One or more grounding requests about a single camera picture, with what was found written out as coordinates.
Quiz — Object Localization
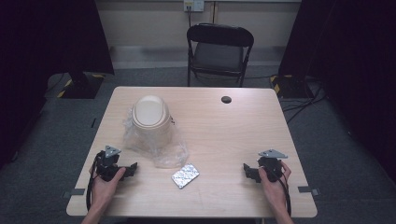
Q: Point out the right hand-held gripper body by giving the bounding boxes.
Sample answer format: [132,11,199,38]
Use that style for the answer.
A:
[257,148,289,183]

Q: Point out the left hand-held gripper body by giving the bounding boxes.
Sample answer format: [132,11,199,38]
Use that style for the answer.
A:
[94,145,127,183]

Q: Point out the person's right hand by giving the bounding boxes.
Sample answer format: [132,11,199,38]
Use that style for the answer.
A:
[258,161,293,214]

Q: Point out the person's left hand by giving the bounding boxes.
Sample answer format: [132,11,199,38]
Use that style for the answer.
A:
[89,166,127,213]

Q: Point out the clear plastic bag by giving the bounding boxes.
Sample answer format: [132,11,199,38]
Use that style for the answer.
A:
[122,106,191,170]

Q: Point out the beige swing-lid trash bin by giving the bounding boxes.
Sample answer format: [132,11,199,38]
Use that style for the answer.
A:
[131,94,173,151]

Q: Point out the silver foil packet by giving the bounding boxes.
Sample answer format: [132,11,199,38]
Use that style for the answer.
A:
[170,162,201,190]

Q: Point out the black stand base striped tape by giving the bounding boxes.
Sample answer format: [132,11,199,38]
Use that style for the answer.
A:
[56,71,106,100]
[269,74,314,100]

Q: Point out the black folding chair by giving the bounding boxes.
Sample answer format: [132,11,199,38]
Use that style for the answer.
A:
[186,22,255,89]

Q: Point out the black curtain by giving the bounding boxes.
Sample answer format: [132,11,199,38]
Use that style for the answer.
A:
[0,0,115,171]
[277,0,396,185]

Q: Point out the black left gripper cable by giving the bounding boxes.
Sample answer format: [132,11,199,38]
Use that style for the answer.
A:
[85,152,103,213]

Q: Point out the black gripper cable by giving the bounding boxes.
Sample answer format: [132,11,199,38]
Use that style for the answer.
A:
[276,169,292,217]
[85,152,103,213]

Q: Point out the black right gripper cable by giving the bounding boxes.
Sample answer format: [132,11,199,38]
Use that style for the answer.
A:
[276,169,292,217]

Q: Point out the grey table edge bracket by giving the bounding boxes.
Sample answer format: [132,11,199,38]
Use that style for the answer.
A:
[297,185,321,197]
[61,188,87,200]

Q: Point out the black floor cables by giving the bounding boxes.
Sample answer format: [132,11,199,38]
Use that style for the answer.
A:
[279,78,329,125]

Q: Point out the white wall outlet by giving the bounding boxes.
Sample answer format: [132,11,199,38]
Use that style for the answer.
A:
[183,0,205,13]

